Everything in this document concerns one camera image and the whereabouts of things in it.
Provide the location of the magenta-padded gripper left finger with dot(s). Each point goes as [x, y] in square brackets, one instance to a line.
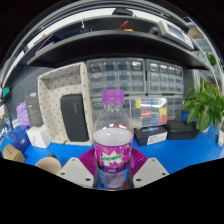
[76, 171]

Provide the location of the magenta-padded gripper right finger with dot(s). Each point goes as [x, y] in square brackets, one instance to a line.
[150, 171]

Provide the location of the clear purple-capped drink bottle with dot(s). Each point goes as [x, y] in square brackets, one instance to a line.
[112, 146]

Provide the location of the black box white label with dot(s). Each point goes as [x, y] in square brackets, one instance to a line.
[151, 135]

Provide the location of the white carton box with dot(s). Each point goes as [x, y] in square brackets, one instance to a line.
[39, 136]

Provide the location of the black rectangular speaker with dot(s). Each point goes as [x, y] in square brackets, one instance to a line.
[74, 118]

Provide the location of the black zip case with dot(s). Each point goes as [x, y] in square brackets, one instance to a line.
[182, 129]

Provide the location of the clear organizer box colourful parts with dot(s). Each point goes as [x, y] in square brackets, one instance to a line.
[150, 111]

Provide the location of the brown cardboard box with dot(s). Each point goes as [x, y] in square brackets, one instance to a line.
[13, 153]

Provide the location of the blue carton box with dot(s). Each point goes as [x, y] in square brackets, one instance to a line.
[18, 138]

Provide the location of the dark grey flat box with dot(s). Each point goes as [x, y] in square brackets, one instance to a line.
[34, 110]

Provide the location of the small white adapter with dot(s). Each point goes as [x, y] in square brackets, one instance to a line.
[220, 138]

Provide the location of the purple plastic bag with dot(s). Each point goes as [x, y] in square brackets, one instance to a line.
[22, 113]

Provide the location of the white pegboard tray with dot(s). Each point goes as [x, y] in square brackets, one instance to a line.
[53, 90]

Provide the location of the green potted plant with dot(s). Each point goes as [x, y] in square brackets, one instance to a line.
[205, 106]

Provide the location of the narrow grey drawer cabinet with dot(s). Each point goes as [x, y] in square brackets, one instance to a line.
[165, 78]

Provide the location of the wide grey drawer cabinet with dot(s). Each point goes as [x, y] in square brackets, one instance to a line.
[116, 75]

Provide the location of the teal device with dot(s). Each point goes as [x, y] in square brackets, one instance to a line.
[5, 93]

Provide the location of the white metal rack unit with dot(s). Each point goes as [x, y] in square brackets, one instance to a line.
[212, 59]

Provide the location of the dark workbench shelf unit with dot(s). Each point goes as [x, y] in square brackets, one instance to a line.
[116, 43]

